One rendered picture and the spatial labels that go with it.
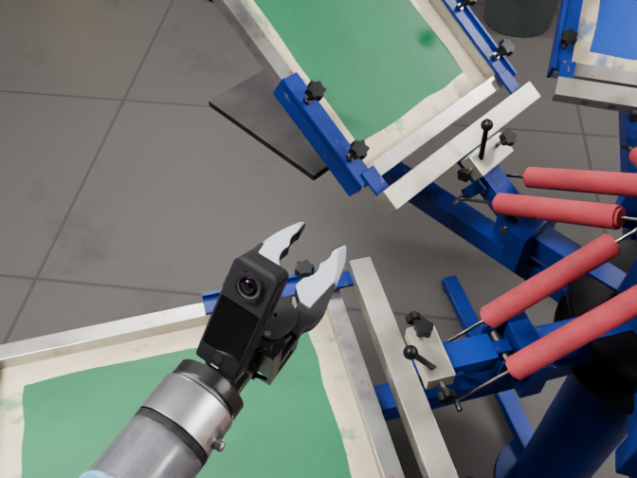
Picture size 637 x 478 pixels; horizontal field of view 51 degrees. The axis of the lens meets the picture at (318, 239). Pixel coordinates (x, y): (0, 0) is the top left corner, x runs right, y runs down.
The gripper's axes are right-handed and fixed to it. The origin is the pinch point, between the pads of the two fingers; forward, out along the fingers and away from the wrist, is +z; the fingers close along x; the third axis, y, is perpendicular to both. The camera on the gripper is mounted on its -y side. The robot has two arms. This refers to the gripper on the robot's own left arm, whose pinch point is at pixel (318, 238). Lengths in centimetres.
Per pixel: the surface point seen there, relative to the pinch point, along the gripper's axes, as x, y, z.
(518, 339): 30, 59, 44
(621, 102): 27, 50, 118
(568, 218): 27, 45, 67
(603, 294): 42, 61, 67
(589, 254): 33, 43, 58
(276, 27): -52, 41, 76
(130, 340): -41, 78, 6
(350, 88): -31, 50, 78
